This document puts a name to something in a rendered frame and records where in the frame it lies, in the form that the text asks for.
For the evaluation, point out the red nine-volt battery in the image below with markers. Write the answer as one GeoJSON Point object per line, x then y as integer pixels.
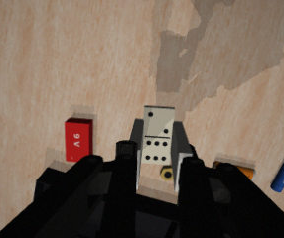
{"type": "Point", "coordinates": [79, 138]}

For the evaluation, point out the white domino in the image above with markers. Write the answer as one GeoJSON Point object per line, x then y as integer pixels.
{"type": "Point", "coordinates": [157, 134]}

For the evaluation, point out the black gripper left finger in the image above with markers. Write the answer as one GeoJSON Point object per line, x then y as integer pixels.
{"type": "Point", "coordinates": [62, 209]}

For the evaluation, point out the black divided tray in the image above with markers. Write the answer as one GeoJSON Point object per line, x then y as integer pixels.
{"type": "Point", "coordinates": [154, 223]}

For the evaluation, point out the brass hex nut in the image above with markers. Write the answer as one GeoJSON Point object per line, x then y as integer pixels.
{"type": "Point", "coordinates": [166, 173]}

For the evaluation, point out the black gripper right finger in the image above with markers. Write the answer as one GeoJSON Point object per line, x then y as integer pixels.
{"type": "Point", "coordinates": [251, 213]}

